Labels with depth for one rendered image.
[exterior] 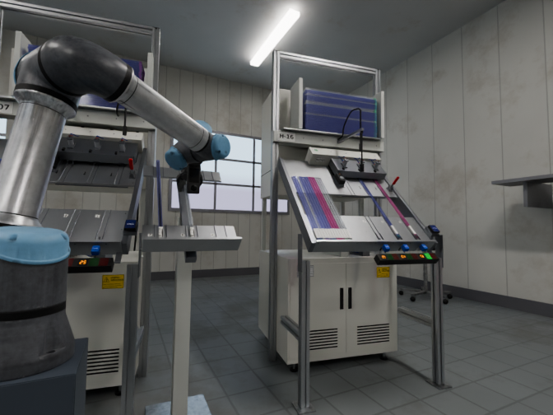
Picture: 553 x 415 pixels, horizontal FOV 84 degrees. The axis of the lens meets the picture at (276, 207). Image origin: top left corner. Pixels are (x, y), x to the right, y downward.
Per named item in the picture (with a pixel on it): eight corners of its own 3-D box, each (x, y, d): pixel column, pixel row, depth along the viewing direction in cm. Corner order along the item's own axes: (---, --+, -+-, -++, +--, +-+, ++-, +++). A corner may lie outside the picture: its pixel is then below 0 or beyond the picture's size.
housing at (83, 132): (142, 163, 168) (141, 139, 160) (37, 156, 154) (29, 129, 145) (145, 155, 174) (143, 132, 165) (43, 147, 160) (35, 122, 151)
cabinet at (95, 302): (132, 398, 140) (137, 261, 144) (-64, 425, 120) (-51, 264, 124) (147, 345, 202) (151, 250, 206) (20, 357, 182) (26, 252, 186)
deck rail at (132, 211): (127, 254, 119) (127, 243, 115) (123, 254, 118) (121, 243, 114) (147, 157, 171) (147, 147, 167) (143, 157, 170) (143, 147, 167)
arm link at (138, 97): (79, 5, 58) (235, 135, 98) (52, 25, 64) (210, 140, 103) (58, 55, 55) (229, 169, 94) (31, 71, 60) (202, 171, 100)
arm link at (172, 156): (182, 149, 93) (202, 131, 100) (157, 153, 98) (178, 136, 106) (195, 170, 97) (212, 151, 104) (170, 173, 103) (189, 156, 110)
